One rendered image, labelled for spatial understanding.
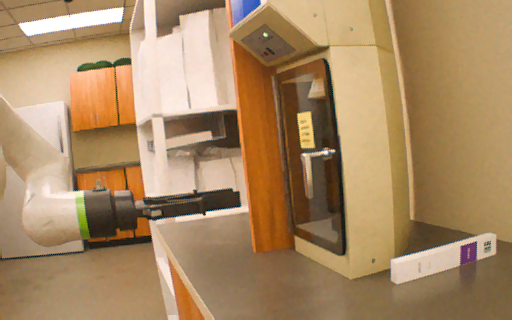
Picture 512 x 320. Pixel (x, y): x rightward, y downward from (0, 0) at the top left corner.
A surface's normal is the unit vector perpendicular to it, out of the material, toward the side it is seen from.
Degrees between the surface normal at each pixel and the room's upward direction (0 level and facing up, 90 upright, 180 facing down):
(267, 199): 90
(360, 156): 90
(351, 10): 90
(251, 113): 90
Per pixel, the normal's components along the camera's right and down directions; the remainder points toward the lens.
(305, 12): 0.29, 0.02
